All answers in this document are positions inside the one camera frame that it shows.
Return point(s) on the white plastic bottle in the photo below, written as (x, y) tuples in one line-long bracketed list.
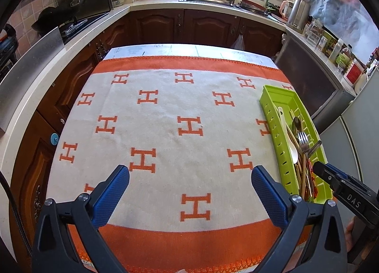
[(336, 50)]

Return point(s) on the stainless steel sink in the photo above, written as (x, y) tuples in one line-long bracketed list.
[(207, 0)]

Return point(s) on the green tin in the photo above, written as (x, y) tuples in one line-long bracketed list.
[(327, 44)]

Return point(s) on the slender steel utensil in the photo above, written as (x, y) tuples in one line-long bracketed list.
[(314, 146)]

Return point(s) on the green plastic utensil tray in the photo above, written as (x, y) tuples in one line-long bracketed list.
[(277, 95)]

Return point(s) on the clear glass jug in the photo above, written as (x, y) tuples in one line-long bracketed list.
[(314, 30)]

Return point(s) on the dark wooden base cabinets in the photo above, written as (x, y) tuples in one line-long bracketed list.
[(154, 27)]

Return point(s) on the small glass jar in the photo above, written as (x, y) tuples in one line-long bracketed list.
[(321, 43)]

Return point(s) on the black wok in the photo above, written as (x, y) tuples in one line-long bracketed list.
[(49, 18)]

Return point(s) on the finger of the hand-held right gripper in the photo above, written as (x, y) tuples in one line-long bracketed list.
[(337, 170), (324, 173)]

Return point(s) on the dark metal fork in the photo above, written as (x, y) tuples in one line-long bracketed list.
[(302, 140)]

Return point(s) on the red frying pan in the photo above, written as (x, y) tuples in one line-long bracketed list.
[(251, 4)]

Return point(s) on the grey metal cabinet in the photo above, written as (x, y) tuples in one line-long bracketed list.
[(311, 77)]

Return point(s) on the white refrigerator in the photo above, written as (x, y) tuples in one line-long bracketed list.
[(352, 130)]

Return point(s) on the large stainless steel spoon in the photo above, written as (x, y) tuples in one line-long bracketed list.
[(296, 126)]

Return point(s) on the black gas stove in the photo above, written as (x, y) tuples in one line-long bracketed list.
[(77, 28)]

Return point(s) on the dark brown wooden chopstick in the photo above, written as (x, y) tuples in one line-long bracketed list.
[(299, 169)]

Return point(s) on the stainless steel electric kettle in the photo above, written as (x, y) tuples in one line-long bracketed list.
[(297, 15)]

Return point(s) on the pink and white jug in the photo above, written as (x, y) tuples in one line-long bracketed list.
[(285, 9)]

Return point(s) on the orange and cream patterned blanket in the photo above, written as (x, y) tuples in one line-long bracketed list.
[(165, 107)]

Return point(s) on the blue round cabinet lock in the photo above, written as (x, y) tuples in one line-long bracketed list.
[(54, 139)]

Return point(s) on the person's right hand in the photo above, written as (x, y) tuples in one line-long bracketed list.
[(351, 236)]

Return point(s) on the white bag red label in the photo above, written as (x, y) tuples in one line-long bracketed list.
[(353, 74)]

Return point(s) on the white ceramic soup spoon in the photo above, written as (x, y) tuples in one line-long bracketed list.
[(291, 151)]

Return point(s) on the white plastic bag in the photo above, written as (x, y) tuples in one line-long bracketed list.
[(238, 42)]

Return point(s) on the cream chopstick red orange bands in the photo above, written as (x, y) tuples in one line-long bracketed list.
[(311, 172)]

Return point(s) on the white kitchen countertop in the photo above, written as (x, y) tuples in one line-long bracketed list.
[(154, 4)]

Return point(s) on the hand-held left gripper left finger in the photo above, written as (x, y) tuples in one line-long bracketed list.
[(114, 190)]

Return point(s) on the stainless steel side panel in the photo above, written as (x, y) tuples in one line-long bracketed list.
[(29, 77)]

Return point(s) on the clear bottle green label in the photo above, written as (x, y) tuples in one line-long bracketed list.
[(343, 59)]

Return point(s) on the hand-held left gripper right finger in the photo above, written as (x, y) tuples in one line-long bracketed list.
[(268, 193)]

